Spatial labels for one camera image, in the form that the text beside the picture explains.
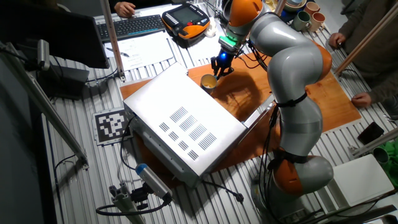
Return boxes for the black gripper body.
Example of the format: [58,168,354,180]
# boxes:
[216,49,234,72]

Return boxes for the dark bowl yellow inside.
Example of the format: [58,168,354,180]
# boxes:
[200,73,218,95]

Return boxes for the forearm in black sleeve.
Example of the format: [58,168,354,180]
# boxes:
[132,0,175,10]

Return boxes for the left forearm olive sleeve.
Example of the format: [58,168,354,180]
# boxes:
[368,77,398,105]

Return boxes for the silver microwave oven body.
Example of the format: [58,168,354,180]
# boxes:
[123,61,249,189]

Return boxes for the bare hand black sleeve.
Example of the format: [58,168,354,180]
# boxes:
[113,1,137,19]

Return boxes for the right hand olive sleeve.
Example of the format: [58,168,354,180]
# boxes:
[328,32,347,48]

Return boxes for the left hand olive sleeve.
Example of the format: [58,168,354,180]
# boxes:
[351,92,373,108]

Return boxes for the printed paper sheet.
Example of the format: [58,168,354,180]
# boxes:
[186,33,224,63]
[103,30,175,72]

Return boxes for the white duck figure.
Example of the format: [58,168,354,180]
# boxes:
[204,21,218,39]

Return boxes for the black round container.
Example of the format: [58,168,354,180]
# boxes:
[219,0,233,19]

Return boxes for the orange black teach pendant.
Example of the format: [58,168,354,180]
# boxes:
[161,2,211,40]

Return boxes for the green mug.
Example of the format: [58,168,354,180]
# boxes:
[292,10,312,32]

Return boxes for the beige stacked bowls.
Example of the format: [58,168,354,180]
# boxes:
[284,0,307,13]

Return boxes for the black keyboard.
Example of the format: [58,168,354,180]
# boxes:
[95,14,167,44]

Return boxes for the black pen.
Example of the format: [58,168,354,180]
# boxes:
[105,47,131,58]

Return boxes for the terracotta mug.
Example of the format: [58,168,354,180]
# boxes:
[308,11,326,33]

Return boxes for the wooden board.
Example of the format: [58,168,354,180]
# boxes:
[119,51,363,189]

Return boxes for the black white fiducial marker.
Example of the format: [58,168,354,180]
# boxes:
[92,107,134,146]

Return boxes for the black box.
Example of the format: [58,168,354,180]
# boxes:
[36,64,91,101]

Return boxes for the black monitor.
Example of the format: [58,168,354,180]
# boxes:
[0,0,110,70]

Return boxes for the person torso olive sweater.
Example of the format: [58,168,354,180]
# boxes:
[338,0,398,82]

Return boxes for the black smartphone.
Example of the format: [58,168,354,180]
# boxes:
[356,121,386,146]

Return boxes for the aluminium profile stand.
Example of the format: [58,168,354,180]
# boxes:
[108,182,147,224]

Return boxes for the aluminium bar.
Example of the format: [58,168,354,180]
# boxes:
[348,126,398,158]

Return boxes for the grey sensor device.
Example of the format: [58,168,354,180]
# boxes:
[36,39,51,72]

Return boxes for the white box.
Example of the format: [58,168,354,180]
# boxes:
[326,154,396,208]

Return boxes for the green cup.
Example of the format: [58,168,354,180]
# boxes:
[372,146,391,166]

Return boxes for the green cloth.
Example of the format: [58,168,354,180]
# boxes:
[377,140,398,180]

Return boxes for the silver wrist camera green mount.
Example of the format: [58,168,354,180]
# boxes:
[218,34,243,53]

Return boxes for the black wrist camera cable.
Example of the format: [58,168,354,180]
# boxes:
[238,42,271,70]

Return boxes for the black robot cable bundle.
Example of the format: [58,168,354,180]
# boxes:
[257,104,282,218]

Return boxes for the black appliance cable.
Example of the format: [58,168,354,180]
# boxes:
[119,115,139,171]

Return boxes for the black power cable with plug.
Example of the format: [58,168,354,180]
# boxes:
[201,180,245,205]

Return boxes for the silver camera blue end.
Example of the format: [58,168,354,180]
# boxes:
[135,163,174,203]

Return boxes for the black camera clamp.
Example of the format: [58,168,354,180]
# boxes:
[130,183,150,211]

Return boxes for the aluminium frame beam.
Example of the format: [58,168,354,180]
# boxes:
[0,42,90,170]

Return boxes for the thin black cable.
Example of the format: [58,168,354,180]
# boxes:
[54,154,77,224]

